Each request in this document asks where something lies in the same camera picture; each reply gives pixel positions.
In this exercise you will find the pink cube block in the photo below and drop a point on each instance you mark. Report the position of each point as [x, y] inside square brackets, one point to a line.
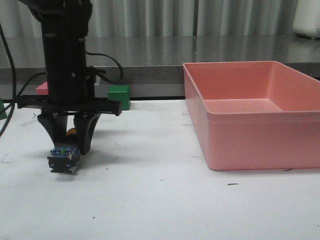
[42, 89]

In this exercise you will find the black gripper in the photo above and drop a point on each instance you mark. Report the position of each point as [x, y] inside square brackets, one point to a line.
[72, 91]

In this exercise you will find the yellow push button switch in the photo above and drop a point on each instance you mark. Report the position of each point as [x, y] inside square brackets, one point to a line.
[64, 157]

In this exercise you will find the green cube block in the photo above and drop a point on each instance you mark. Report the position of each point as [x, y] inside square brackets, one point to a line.
[120, 93]

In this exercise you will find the green block at left edge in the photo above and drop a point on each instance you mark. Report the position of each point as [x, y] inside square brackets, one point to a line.
[3, 114]

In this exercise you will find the pink plastic bin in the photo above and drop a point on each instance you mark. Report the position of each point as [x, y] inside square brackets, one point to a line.
[254, 115]

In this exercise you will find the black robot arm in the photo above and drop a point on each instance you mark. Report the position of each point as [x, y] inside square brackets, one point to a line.
[64, 26]

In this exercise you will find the white container on counter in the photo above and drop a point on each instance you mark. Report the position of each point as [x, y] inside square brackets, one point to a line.
[307, 19]

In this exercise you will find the grey stone counter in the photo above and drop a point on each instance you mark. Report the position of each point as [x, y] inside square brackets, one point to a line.
[152, 66]

